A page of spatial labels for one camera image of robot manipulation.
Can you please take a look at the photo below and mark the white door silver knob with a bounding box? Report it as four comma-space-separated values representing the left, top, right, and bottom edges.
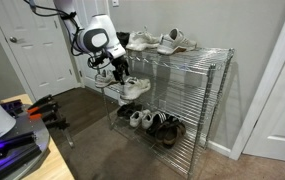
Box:
0, 0, 79, 101

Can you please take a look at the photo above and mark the long black aluminium extrusion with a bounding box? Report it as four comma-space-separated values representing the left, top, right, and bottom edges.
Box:
0, 131, 38, 162
0, 144, 44, 180

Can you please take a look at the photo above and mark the plain white panel door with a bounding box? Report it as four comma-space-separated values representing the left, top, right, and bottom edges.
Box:
242, 29, 285, 165

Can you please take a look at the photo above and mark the silver wire shoe rack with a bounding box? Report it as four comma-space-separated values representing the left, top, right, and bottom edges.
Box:
91, 45, 235, 179

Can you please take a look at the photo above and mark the black low shoe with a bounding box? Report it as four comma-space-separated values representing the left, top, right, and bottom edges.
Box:
125, 103, 144, 122
116, 102, 136, 118

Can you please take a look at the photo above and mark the black white-striped slide sandal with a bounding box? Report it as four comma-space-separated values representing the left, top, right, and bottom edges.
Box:
146, 111, 168, 137

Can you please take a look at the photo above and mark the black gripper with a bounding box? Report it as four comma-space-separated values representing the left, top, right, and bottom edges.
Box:
109, 54, 131, 85

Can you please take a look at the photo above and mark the black orange bar clamp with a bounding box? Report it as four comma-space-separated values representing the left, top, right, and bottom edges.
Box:
26, 93, 54, 110
44, 116, 76, 150
28, 111, 59, 123
26, 102, 61, 116

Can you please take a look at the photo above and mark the white sneaker tan sole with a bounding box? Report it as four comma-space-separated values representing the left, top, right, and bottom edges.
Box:
120, 76, 152, 101

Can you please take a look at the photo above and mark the small white sneaker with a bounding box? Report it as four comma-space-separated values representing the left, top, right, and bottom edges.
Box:
140, 111, 160, 131
128, 109, 152, 129

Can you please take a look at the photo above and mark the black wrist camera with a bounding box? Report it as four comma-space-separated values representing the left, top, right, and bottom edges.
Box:
87, 51, 112, 70

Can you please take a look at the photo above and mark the white door dark lock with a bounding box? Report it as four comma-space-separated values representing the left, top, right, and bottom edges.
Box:
58, 0, 114, 92

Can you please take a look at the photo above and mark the dark brown sandal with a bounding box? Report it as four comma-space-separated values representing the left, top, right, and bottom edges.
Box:
154, 114, 180, 145
162, 119, 187, 150

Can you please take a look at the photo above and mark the silver round door knob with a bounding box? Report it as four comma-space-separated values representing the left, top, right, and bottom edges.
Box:
8, 35, 19, 45

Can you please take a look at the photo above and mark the white lace-up sneaker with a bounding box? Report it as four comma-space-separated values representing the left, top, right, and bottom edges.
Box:
125, 30, 161, 52

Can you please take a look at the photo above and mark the grey sneaker orange lining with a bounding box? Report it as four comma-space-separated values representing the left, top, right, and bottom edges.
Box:
94, 68, 120, 89

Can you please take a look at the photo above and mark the white grey running sneaker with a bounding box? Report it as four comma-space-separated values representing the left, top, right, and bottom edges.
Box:
156, 27, 198, 56

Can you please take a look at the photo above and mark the short dark extrusion piece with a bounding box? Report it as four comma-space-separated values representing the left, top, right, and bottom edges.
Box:
0, 98, 25, 118

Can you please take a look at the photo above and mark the white baseboard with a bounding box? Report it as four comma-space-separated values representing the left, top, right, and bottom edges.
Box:
184, 130, 233, 158

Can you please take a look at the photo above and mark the black sneaker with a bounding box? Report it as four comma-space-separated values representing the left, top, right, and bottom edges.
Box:
116, 31, 131, 50

